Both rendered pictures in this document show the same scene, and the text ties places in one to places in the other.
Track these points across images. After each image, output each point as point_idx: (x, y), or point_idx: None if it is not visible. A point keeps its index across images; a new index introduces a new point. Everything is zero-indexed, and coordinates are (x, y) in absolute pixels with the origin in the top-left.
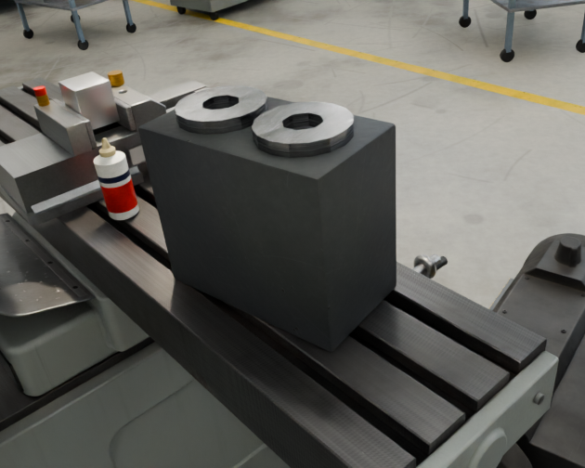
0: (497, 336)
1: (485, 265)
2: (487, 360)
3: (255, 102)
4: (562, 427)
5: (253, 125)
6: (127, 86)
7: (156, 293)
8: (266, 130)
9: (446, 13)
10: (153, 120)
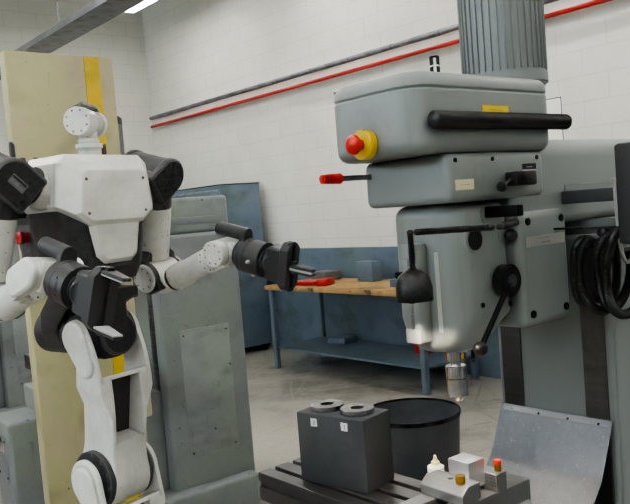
0: (273, 471)
1: None
2: (280, 467)
3: (343, 407)
4: None
5: (343, 402)
6: (455, 487)
7: (399, 475)
8: (338, 401)
9: None
10: (383, 410)
